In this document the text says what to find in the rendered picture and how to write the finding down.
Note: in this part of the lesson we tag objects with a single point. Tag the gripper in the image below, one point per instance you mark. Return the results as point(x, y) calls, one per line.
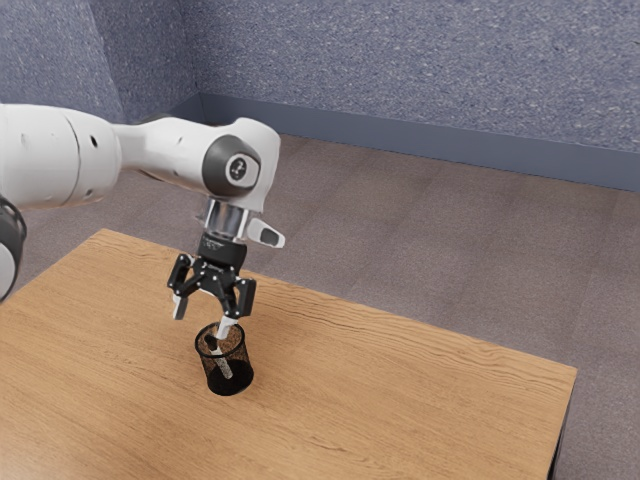
point(219, 261)

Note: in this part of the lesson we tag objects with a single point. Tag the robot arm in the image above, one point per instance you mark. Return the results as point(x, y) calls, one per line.
point(150, 145)

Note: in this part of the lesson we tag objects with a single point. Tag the white pen with black cap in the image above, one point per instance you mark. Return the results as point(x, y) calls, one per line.
point(220, 362)

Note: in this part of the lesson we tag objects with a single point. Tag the black mesh pen holder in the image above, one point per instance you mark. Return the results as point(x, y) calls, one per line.
point(227, 367)

